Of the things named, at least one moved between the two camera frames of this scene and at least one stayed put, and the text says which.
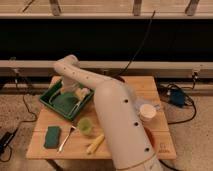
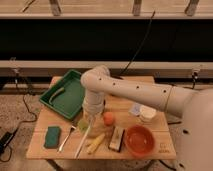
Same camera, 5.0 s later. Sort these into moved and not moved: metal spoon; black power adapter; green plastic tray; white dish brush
Moved: white dish brush
Not moved: metal spoon; black power adapter; green plastic tray
